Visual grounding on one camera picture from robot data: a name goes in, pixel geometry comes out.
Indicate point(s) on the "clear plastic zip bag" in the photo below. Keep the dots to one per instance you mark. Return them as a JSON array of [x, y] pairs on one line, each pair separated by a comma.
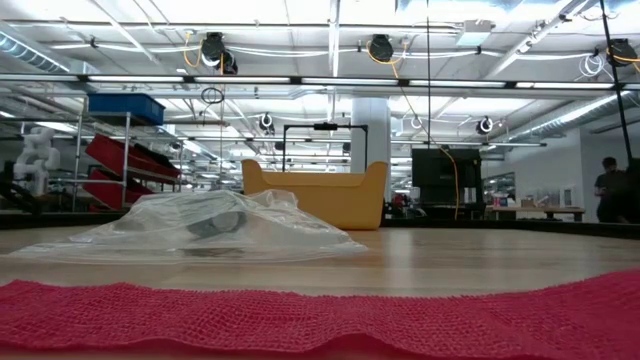
[[280, 235]]

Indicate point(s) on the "green elastic bandage roll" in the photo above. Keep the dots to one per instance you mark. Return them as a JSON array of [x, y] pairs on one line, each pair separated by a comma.
[[220, 224]]

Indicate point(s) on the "red elastic bandage strip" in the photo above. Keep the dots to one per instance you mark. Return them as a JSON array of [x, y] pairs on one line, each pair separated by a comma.
[[320, 320]]

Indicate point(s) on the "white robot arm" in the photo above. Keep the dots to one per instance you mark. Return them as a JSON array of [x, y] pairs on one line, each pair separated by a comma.
[[37, 155]]

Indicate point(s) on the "yellow plastic bin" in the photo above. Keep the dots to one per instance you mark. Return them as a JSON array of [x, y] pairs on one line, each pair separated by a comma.
[[340, 200]]

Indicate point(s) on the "white building column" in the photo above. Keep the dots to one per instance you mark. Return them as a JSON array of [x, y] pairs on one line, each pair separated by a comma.
[[370, 130]]

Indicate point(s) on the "long ceiling light bar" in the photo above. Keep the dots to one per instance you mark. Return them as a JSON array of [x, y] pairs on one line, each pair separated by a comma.
[[325, 81]]

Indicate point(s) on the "black cabinet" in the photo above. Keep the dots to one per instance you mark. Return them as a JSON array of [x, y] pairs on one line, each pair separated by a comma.
[[440, 175]]

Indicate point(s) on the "metal shelf rack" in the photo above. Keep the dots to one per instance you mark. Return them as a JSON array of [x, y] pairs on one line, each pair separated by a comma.
[[126, 165]]

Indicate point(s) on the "red storage bin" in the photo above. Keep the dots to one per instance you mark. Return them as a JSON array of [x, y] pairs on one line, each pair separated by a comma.
[[125, 157], [110, 192]]

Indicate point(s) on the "blue storage bin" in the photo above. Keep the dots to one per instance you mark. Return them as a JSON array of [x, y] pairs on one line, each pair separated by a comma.
[[125, 107]]

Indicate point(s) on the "wooden work table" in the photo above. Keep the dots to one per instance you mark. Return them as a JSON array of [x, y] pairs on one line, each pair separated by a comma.
[[535, 210]]

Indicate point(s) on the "person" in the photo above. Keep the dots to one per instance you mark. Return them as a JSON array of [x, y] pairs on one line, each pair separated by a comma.
[[607, 190]]

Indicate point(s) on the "thin black slanted pole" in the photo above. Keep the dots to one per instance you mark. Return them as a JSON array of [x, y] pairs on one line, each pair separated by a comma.
[[615, 75]]

